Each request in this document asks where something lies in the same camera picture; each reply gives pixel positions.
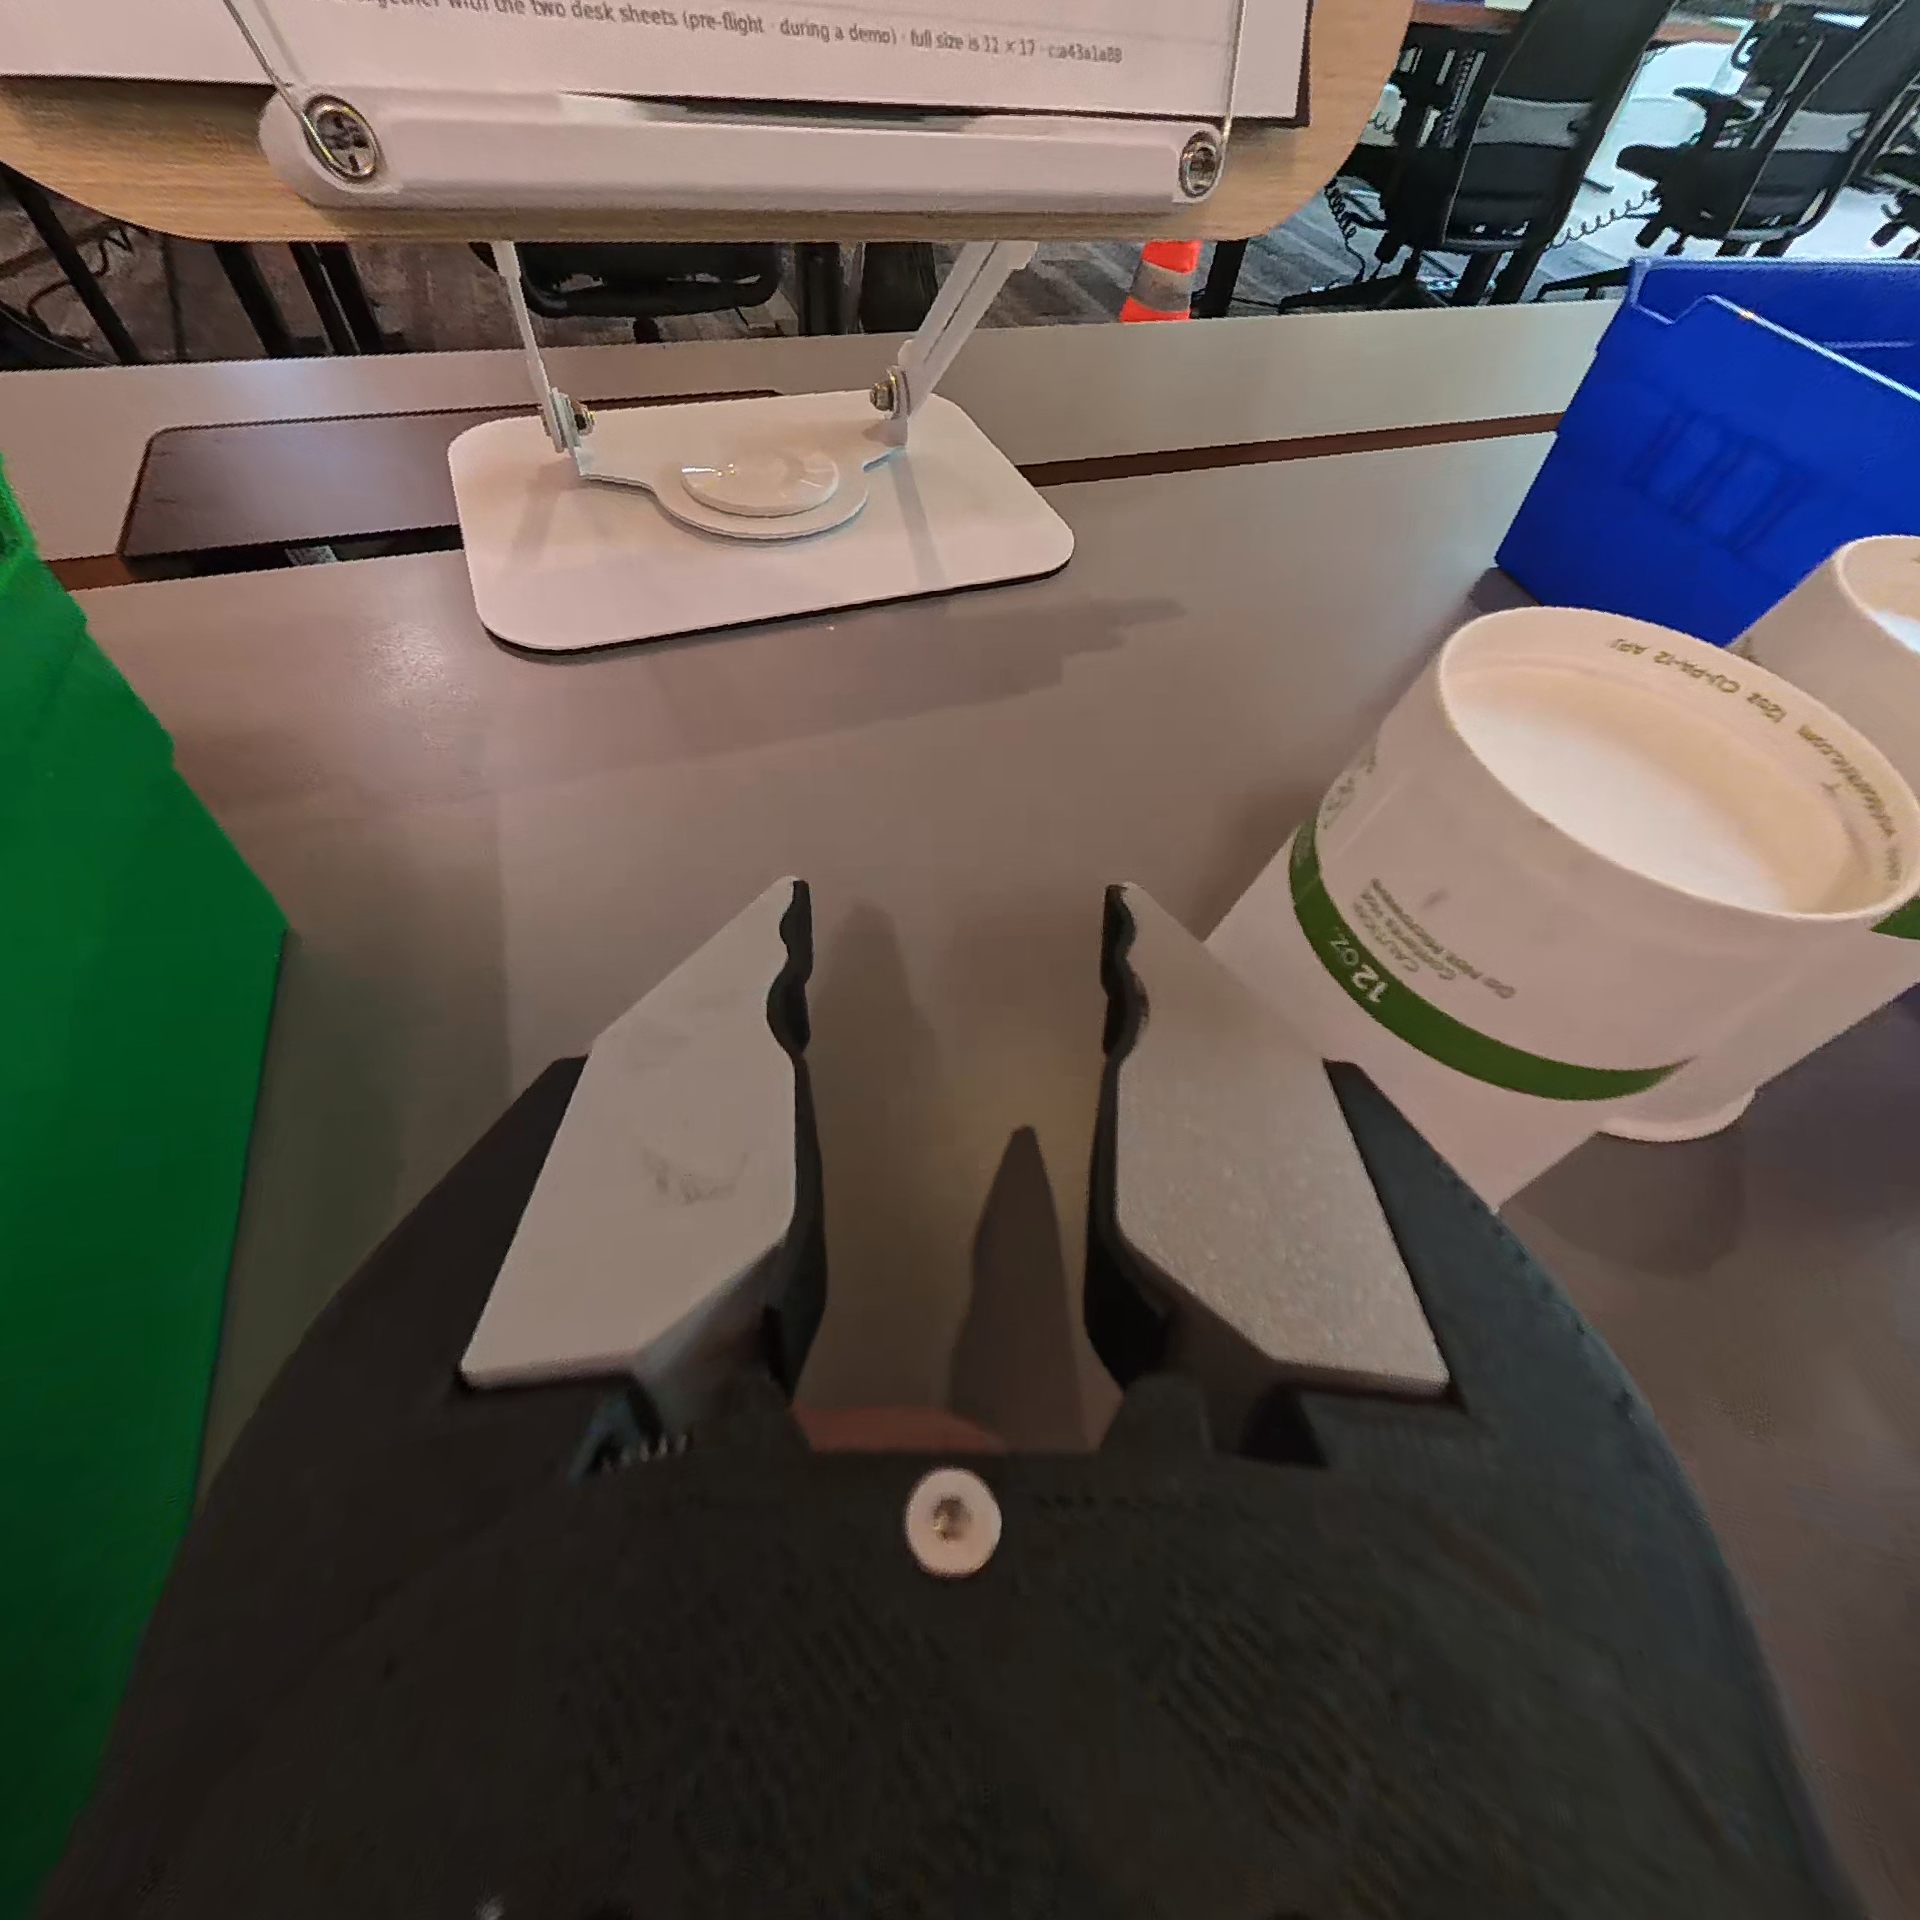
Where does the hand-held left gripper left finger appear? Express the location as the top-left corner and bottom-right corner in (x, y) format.
(456, 877), (833, 1403)

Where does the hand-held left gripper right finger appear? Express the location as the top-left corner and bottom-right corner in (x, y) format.
(1079, 881), (1453, 1412)

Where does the white paper cup green band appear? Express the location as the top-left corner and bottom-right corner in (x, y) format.
(1594, 533), (1920, 1146)
(1207, 607), (1920, 1209)

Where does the green plastic bin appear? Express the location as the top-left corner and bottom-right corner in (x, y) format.
(0, 450), (290, 1920)

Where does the white metal stand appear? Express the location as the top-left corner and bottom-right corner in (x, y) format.
(258, 82), (1233, 655)

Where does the blue plastic bin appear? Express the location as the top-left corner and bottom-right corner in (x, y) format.
(1495, 257), (1920, 646)

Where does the orange traffic cone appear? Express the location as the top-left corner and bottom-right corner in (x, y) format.
(1115, 235), (1207, 327)

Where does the black office chair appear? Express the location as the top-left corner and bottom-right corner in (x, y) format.
(1621, 0), (1920, 260)
(1359, 0), (1673, 314)

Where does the printed paper sheet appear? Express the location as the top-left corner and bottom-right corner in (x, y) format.
(0, 0), (1318, 126)

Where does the dark desk cable slot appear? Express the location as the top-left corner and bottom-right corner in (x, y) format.
(118, 423), (472, 567)

